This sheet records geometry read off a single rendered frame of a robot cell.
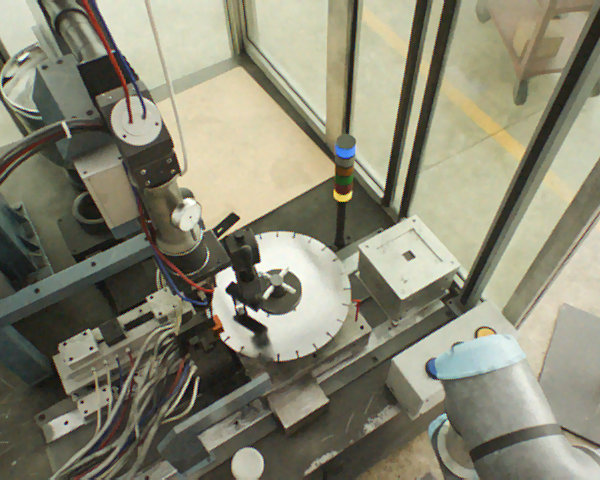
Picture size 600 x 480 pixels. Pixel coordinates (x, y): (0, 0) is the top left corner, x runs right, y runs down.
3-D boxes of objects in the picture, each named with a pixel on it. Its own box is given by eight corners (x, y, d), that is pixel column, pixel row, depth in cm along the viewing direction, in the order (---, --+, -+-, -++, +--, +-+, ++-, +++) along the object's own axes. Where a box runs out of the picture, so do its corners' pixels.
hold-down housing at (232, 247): (258, 275, 114) (248, 217, 98) (267, 294, 112) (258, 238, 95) (233, 284, 113) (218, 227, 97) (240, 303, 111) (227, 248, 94)
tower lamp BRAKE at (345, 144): (348, 140, 127) (348, 131, 124) (359, 153, 125) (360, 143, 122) (331, 148, 126) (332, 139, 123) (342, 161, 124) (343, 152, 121)
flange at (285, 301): (305, 273, 129) (305, 268, 126) (298, 316, 123) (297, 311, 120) (258, 267, 130) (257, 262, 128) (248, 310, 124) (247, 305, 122)
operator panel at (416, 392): (473, 325, 143) (488, 298, 130) (503, 360, 138) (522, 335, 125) (384, 382, 135) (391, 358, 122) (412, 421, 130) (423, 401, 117)
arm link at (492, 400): (450, 508, 111) (476, 454, 65) (423, 432, 119) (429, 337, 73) (509, 492, 111) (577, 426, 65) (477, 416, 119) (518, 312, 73)
